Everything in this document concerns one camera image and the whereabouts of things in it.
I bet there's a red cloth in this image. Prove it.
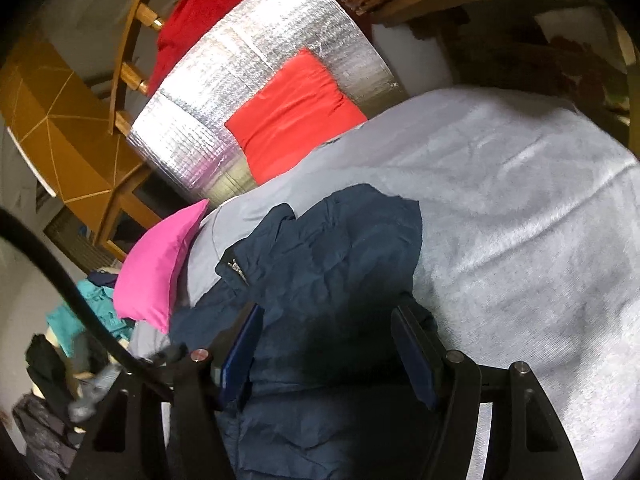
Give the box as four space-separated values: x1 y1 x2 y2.
148 0 293 97

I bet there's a wooden chair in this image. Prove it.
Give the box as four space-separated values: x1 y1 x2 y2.
95 0 201 262

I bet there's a navy blue jacket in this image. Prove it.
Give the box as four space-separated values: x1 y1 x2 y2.
167 183 441 480

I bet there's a yellow cardboard box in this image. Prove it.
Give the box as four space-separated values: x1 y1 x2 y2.
0 30 151 206

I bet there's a teal cloth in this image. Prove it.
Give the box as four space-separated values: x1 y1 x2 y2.
46 278 135 341

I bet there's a silver foil mat roll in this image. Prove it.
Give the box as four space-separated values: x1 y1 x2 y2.
127 0 408 207

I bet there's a pink cloth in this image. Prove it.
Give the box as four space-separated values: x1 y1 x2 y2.
112 199 211 335

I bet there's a light grey blanket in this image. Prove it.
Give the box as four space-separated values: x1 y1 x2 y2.
127 87 640 480

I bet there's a pile of dark clothes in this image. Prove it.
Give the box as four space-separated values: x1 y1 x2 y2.
12 332 108 480

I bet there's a black cable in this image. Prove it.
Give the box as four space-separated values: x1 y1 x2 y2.
0 208 151 376

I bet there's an orange-red folded cloth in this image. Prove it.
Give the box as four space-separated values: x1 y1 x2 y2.
224 48 369 185

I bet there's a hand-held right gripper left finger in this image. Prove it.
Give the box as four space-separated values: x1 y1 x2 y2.
65 304 265 480

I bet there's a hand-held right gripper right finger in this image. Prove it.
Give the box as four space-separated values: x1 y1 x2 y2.
391 304 584 480

